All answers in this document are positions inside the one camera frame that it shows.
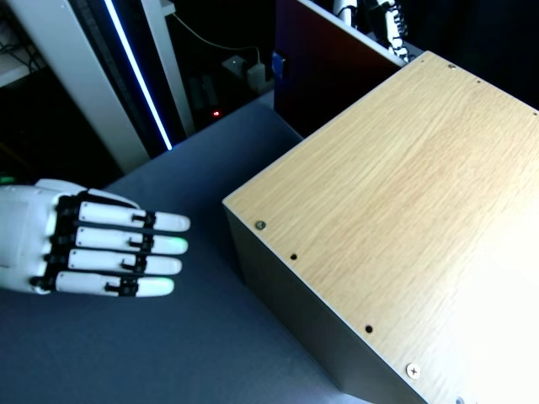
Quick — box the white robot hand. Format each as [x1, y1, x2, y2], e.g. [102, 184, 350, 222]
[333, 0, 413, 64]
[0, 178, 192, 299]

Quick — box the light wooden box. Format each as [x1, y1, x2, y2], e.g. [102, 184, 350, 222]
[221, 50, 539, 404]

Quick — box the white plug adapter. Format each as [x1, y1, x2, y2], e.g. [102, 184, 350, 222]
[245, 61, 270, 93]

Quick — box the small grey box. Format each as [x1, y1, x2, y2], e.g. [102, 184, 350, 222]
[221, 54, 248, 77]

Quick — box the grey table cloth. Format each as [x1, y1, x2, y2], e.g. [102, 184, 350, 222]
[0, 90, 374, 404]

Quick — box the glowing white light strip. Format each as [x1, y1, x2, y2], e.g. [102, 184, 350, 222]
[103, 0, 174, 152]

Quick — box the black power strip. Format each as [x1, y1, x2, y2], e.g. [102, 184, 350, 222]
[188, 74, 223, 122]

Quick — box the wide white frame post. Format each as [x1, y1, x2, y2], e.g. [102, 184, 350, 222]
[7, 0, 151, 174]

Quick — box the thin pale cable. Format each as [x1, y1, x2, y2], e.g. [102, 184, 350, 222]
[171, 12, 263, 65]

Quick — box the narrow white frame post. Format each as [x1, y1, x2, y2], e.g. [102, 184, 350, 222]
[140, 0, 195, 136]

